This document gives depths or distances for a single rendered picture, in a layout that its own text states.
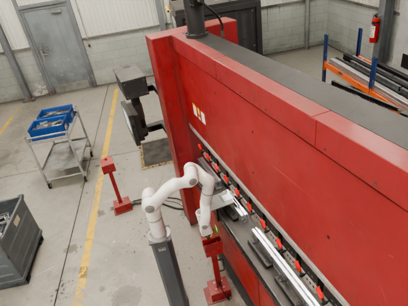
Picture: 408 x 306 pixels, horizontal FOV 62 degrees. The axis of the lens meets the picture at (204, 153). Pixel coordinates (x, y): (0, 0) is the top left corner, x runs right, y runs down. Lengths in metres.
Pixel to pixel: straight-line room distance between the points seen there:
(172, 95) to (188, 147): 0.63
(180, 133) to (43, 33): 6.66
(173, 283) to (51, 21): 7.64
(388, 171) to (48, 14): 8.94
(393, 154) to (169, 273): 2.27
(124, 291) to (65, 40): 7.07
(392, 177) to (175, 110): 2.53
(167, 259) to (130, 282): 1.06
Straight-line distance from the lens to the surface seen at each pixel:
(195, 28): 2.96
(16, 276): 4.40
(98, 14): 9.39
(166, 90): 3.35
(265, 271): 2.67
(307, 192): 1.77
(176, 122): 3.51
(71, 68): 9.78
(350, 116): 1.50
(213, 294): 3.51
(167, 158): 5.63
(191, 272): 3.85
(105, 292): 3.99
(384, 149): 1.31
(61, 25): 9.55
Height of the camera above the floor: 2.98
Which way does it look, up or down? 32 degrees down
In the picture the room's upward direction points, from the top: 9 degrees counter-clockwise
